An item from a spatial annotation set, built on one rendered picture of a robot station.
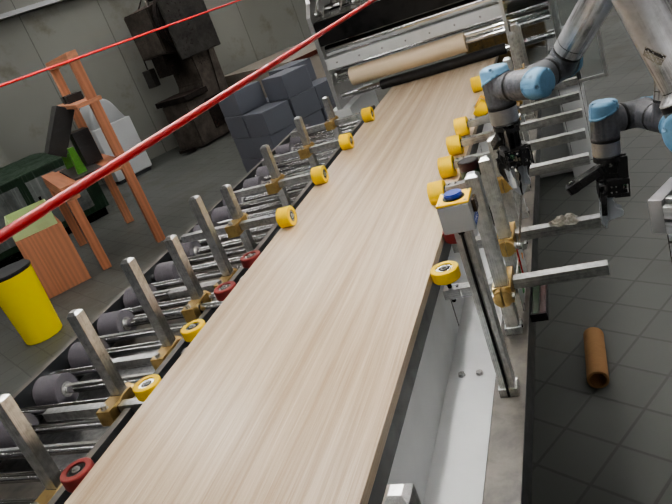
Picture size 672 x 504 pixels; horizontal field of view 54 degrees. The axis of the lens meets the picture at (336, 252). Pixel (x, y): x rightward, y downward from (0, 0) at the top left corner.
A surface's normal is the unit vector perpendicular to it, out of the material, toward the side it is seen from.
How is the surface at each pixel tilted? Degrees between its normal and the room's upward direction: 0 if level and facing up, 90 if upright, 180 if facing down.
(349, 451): 0
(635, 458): 0
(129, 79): 90
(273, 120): 90
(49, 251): 90
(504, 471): 0
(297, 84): 90
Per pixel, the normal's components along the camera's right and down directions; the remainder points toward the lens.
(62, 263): 0.50, 0.18
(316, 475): -0.33, -0.87
